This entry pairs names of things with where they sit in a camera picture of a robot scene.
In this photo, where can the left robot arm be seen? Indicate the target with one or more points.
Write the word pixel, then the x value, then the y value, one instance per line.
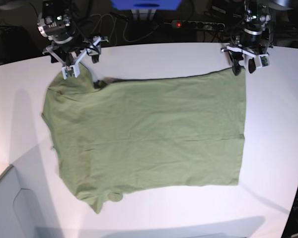
pixel 247 40

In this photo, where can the grey cabinet corner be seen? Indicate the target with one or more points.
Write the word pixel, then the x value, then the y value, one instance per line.
pixel 20 213

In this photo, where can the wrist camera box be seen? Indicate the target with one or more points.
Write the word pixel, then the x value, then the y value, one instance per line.
pixel 261 61
pixel 70 71

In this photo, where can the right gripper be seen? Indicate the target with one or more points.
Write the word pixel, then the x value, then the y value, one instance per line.
pixel 74 55

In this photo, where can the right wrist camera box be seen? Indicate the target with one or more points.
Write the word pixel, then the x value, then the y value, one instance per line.
pixel 70 71

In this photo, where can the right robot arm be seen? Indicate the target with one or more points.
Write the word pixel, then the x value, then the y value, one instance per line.
pixel 66 27

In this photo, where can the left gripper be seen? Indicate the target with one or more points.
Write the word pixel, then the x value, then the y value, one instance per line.
pixel 238 53

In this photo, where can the black power strip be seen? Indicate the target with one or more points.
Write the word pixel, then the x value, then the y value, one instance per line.
pixel 197 25

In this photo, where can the blue plastic box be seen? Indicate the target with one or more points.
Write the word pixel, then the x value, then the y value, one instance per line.
pixel 146 4

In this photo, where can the green T-shirt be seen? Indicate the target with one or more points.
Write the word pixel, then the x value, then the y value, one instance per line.
pixel 122 136

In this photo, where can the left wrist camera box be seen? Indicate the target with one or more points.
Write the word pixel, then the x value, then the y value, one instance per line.
pixel 261 61

